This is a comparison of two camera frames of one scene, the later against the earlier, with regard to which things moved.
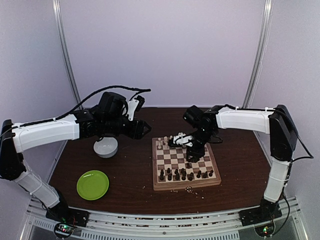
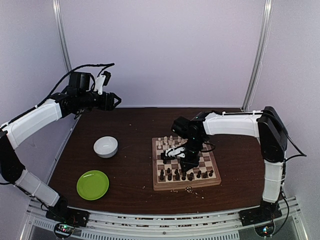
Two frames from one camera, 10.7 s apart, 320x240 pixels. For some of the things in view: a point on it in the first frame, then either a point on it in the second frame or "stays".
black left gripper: [136, 132] to [107, 103]
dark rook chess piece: [161, 174] stays
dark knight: [205, 175] stays
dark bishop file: [177, 176] stays
